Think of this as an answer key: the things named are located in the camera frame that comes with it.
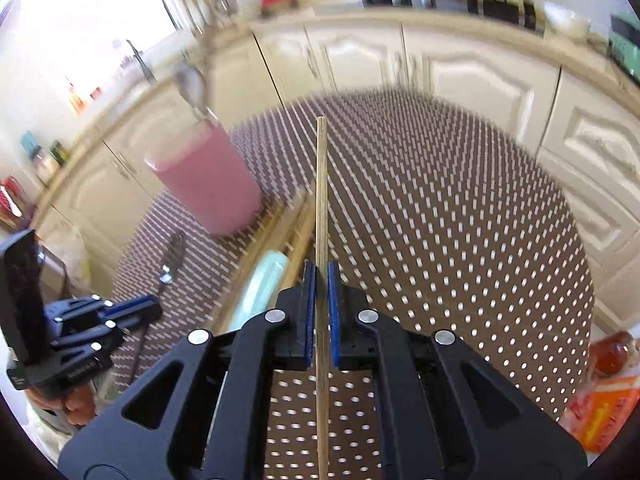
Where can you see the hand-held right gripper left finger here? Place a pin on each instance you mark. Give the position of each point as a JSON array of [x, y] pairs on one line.
[[310, 300]]

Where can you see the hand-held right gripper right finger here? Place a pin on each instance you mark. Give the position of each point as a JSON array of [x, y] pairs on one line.
[[334, 300]]

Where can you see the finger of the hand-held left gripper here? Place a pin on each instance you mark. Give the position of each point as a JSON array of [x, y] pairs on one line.
[[135, 306], [100, 336]]

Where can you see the bunch of wooden chopsticks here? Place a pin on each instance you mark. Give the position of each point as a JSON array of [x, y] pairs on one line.
[[299, 245]]

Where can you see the metal spoon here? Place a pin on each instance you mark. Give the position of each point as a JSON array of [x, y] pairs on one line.
[[189, 84], [172, 255]]

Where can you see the light wooden chopstick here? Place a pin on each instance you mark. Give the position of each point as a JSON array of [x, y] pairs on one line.
[[321, 185]]

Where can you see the pink cup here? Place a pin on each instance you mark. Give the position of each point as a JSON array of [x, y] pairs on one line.
[[210, 180]]

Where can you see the person's left hand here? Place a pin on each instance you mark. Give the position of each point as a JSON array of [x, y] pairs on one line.
[[75, 407]]

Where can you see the mint green plastic utensil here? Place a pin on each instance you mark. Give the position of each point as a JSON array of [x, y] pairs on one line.
[[265, 285]]

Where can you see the white plastic bag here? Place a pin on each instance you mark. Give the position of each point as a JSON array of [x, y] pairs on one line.
[[75, 255]]

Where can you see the red utensil rack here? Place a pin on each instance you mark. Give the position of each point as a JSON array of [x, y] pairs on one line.
[[10, 205]]

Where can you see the glass jar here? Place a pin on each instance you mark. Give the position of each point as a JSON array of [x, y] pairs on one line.
[[46, 165]]

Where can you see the brown polka dot tablecloth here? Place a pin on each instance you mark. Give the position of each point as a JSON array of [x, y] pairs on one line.
[[450, 235]]

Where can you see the blue carton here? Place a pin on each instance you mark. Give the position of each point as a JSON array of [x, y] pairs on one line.
[[30, 141]]

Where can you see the orange box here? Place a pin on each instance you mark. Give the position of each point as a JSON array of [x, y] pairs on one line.
[[76, 100]]

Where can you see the small red box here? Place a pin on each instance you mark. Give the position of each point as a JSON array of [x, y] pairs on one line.
[[95, 93]]

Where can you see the metal faucet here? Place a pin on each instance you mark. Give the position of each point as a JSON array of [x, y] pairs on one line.
[[139, 60]]

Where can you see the cream kitchen base cabinets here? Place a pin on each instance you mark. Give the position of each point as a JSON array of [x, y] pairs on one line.
[[475, 70]]

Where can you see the window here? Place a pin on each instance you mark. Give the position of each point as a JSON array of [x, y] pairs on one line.
[[75, 25]]

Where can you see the amber oil bottle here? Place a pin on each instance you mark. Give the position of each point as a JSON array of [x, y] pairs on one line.
[[612, 355]]

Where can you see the orange snack packet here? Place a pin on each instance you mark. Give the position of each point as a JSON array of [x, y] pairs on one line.
[[605, 410]]

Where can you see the black gas stove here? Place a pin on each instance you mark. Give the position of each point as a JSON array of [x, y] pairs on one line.
[[500, 10]]

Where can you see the white bowl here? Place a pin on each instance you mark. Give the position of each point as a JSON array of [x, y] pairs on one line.
[[565, 20]]

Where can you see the dark green box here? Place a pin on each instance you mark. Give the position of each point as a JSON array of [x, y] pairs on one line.
[[622, 42]]

